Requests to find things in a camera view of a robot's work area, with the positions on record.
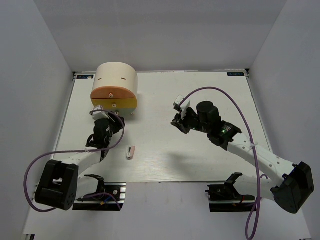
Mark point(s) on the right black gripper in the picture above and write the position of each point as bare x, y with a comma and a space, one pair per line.
181, 123

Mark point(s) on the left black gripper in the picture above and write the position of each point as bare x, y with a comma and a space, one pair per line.
119, 123

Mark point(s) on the yellow container drawer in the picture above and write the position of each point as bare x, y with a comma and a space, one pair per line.
116, 103

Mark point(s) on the orange container drawer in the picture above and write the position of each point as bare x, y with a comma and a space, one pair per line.
112, 92

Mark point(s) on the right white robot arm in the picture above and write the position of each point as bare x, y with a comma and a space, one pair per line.
288, 184

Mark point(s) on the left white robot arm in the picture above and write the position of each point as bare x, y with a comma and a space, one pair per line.
58, 185

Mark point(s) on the cream cylindrical drawer container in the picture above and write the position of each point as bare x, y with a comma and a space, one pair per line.
116, 74

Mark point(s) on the left blue table label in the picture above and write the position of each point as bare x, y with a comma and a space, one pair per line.
85, 76

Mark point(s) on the blue table label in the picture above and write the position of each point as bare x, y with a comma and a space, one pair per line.
235, 74
85, 76

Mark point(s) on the right blue table label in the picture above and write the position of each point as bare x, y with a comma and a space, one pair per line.
235, 74

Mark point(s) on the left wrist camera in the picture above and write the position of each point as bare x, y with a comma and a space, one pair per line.
98, 113

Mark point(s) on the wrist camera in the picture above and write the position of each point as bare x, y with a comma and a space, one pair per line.
181, 105
98, 113

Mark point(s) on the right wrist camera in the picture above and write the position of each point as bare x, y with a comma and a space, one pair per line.
181, 105

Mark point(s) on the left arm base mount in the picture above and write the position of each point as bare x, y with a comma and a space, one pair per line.
95, 194

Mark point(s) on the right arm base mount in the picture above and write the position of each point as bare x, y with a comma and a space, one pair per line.
224, 198

